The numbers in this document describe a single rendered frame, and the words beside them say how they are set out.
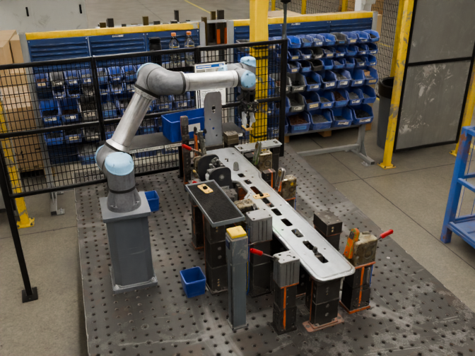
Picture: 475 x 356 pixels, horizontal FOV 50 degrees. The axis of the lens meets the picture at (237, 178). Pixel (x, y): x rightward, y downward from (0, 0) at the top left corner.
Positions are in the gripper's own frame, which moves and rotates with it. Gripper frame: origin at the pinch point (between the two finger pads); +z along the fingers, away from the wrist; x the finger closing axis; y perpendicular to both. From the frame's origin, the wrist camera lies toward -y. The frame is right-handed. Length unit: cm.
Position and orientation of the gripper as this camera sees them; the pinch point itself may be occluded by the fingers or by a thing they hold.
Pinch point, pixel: (247, 124)
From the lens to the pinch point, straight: 264.5
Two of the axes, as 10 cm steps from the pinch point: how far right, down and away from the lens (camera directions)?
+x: 9.4, -1.7, 3.1
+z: 0.2, 8.9, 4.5
